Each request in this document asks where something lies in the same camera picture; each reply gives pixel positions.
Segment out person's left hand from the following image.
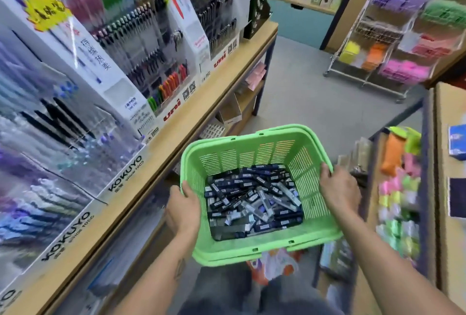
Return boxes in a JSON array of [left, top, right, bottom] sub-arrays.
[[166, 182, 201, 243]]

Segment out person's right hand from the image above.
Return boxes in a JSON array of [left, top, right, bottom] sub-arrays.
[[319, 163, 362, 219]]

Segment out pile of lead cases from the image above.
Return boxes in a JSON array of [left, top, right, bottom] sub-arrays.
[[204, 164, 305, 241]]

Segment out green plastic basket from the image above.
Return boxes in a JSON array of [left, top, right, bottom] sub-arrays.
[[180, 123, 345, 267]]

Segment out person's left forearm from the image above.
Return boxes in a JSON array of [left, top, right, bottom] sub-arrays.
[[113, 231, 199, 315]]

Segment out person's right forearm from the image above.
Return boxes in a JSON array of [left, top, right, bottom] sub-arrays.
[[338, 205, 466, 315]]

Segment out wooden side shelf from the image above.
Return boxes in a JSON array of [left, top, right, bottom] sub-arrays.
[[349, 87, 466, 315]]

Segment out purple pen display rack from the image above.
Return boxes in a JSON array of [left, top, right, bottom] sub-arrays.
[[0, 24, 147, 312]]

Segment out colourful pen display rack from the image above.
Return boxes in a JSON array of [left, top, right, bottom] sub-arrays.
[[0, 0, 216, 141]]

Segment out row of colourful erasers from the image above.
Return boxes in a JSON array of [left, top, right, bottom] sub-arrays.
[[375, 125, 425, 263]]

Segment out orange packet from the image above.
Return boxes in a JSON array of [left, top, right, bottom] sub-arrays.
[[248, 248, 301, 286]]

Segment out white stationery trays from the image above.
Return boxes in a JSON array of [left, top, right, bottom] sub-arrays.
[[198, 60, 269, 141]]

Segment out wire rack of sticky notes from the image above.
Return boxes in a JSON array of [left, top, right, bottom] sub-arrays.
[[324, 0, 466, 103]]

